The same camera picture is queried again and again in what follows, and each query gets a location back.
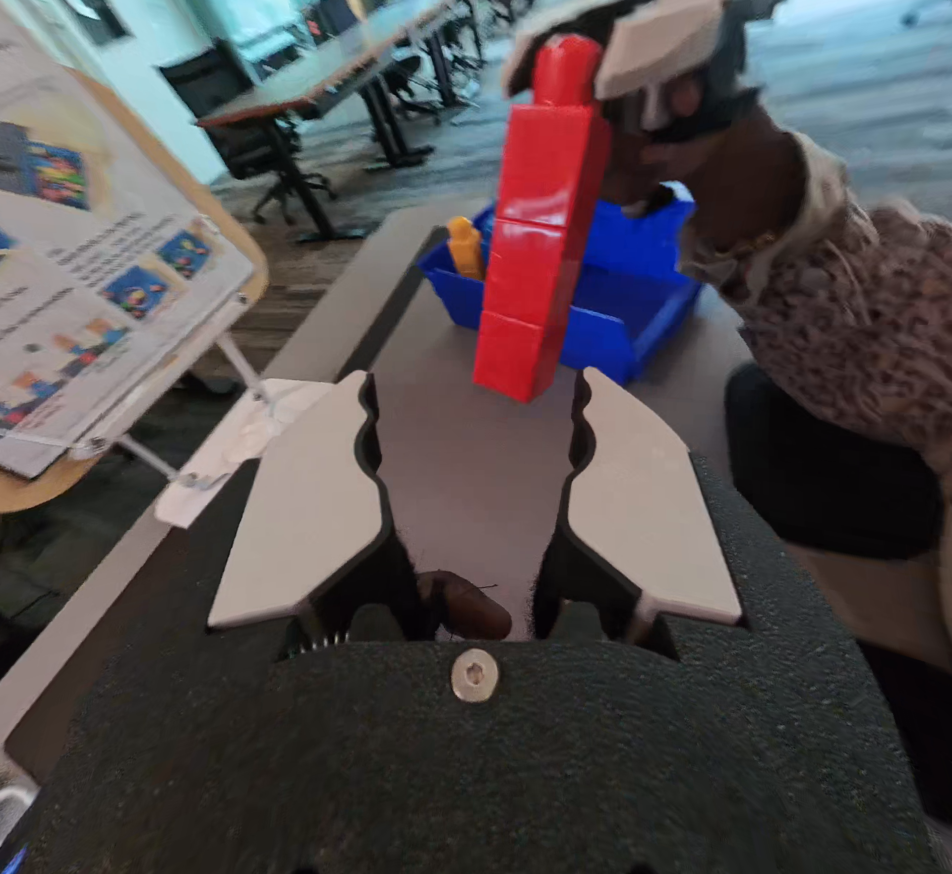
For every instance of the person's right hand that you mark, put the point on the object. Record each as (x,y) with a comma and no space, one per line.
(736,174)

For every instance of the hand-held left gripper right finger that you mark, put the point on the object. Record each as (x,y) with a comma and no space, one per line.
(647,509)

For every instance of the yellow mega block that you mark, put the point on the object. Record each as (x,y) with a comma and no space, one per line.
(467,249)

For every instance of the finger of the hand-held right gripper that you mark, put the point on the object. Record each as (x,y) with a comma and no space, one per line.
(520,67)
(662,44)

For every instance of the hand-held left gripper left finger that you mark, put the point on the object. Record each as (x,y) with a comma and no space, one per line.
(305,509)

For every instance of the person's right forearm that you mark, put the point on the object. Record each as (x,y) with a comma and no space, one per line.
(840,308)

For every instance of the wooden desk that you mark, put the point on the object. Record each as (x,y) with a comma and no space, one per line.
(297,89)

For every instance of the black office chair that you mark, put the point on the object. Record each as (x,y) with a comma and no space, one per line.
(216,85)

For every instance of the person's black pants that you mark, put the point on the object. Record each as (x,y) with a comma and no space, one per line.
(818,472)

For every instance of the small blue plastic bin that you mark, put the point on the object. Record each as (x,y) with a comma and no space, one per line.
(639,271)

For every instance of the person's left hand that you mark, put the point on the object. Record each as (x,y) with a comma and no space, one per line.
(468,610)

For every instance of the poster board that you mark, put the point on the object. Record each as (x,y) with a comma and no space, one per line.
(111,256)

